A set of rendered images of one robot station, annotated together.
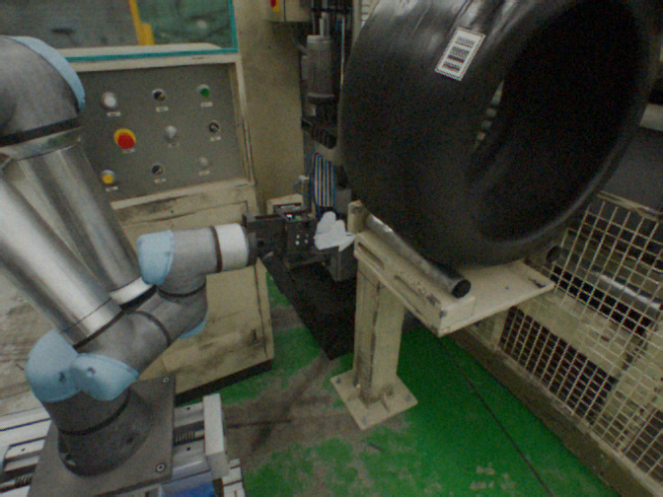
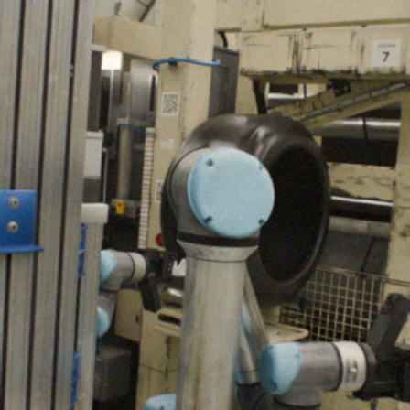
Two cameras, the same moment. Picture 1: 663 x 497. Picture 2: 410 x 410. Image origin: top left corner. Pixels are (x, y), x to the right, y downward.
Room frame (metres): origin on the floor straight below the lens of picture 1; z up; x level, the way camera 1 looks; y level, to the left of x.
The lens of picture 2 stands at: (-1.04, 0.72, 1.35)
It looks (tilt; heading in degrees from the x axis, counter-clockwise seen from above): 5 degrees down; 334
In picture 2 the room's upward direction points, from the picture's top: 4 degrees clockwise
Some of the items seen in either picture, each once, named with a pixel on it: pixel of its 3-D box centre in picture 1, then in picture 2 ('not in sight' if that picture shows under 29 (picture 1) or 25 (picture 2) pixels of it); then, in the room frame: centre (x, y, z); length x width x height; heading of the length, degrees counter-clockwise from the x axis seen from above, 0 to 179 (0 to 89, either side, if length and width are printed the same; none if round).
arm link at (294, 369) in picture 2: not in sight; (298, 369); (-0.20, 0.14, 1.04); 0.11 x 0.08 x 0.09; 81
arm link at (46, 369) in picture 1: (81, 370); not in sight; (0.43, 0.41, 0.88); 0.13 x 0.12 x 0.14; 158
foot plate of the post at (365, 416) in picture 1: (372, 389); not in sight; (1.06, -0.17, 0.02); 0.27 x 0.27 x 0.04; 27
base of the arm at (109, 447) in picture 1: (100, 416); not in sight; (0.42, 0.41, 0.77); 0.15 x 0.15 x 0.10
